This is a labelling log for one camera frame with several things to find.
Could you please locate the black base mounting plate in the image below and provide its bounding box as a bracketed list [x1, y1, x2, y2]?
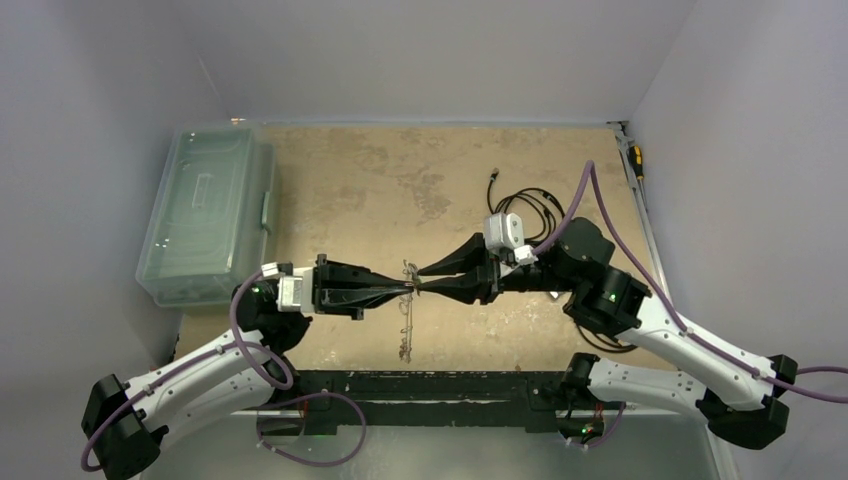
[262, 370, 598, 435]

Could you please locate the yellow handled screwdriver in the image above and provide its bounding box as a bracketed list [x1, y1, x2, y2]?
[627, 145, 644, 181]

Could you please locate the coiled black cable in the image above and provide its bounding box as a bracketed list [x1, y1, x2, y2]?
[486, 169, 568, 244]

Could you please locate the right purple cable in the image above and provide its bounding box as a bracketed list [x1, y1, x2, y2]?
[529, 160, 848, 405]

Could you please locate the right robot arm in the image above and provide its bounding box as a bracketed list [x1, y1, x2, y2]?
[419, 214, 798, 450]

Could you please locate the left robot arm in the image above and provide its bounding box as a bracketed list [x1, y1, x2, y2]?
[80, 255, 416, 479]

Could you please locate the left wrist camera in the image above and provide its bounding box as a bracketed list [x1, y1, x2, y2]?
[261, 262, 316, 314]

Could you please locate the translucent green storage box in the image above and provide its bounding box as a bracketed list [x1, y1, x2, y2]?
[136, 124, 276, 308]

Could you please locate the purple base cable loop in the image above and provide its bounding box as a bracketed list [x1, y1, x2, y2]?
[254, 390, 368, 469]

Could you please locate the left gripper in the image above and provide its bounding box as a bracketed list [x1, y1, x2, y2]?
[297, 253, 412, 320]

